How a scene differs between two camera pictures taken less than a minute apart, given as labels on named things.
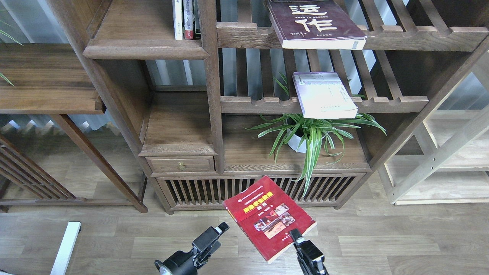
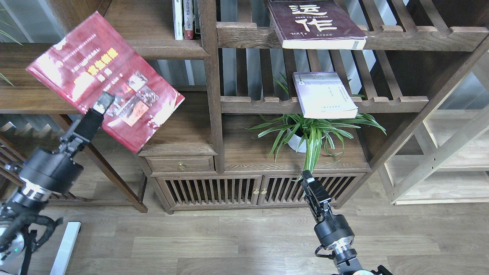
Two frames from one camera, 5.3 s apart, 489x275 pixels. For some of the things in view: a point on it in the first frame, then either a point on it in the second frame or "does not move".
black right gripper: (310, 259) to (316, 196)
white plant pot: (298, 143) does not move
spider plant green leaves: (313, 138) does not move
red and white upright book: (188, 16) does not move
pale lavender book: (323, 95) does not move
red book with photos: (267, 214) to (97, 58)
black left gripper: (207, 244) to (80, 133)
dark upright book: (196, 33) does not move
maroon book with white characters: (314, 24) does not move
